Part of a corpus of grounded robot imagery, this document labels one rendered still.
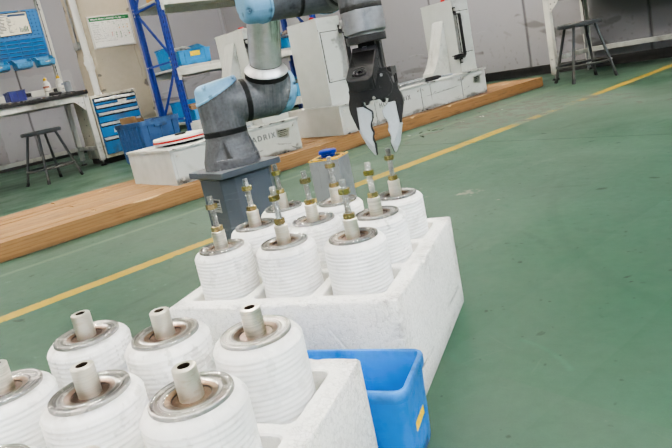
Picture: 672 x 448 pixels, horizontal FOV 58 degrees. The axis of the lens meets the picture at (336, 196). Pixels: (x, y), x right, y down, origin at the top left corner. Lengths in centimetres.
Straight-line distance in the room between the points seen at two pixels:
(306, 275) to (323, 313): 8
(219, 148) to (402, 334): 89
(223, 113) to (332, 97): 224
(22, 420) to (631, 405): 72
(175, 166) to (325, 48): 124
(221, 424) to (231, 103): 117
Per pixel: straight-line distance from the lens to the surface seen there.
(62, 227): 288
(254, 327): 64
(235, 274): 99
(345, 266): 88
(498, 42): 688
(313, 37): 383
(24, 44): 709
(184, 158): 316
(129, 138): 580
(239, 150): 160
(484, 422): 90
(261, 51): 160
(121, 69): 753
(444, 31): 478
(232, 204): 159
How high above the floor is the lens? 50
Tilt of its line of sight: 12 degrees down
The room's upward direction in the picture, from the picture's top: 12 degrees counter-clockwise
